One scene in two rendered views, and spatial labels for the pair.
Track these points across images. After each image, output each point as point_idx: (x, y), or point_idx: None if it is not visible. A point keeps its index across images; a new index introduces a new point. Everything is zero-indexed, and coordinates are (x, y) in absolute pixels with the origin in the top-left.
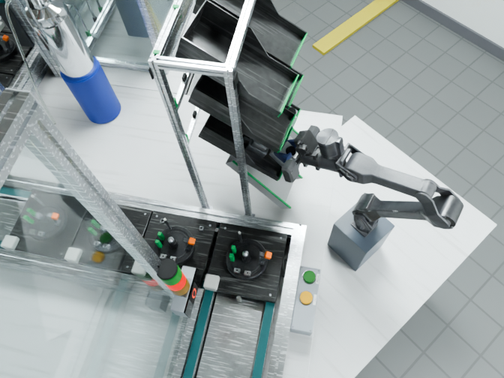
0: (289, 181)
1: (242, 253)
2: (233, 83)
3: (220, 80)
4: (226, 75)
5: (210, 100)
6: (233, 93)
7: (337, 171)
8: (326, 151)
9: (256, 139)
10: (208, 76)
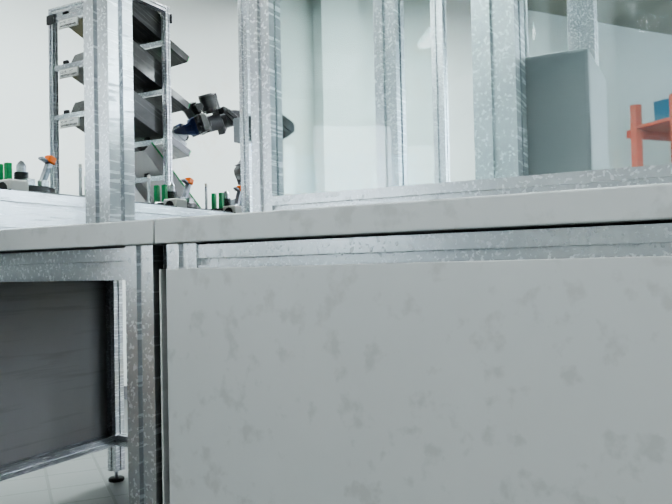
0: (208, 127)
1: (224, 193)
2: (171, 16)
3: (152, 28)
4: (166, 10)
5: (142, 51)
6: (169, 28)
7: (223, 122)
8: (213, 100)
9: (174, 95)
10: (144, 25)
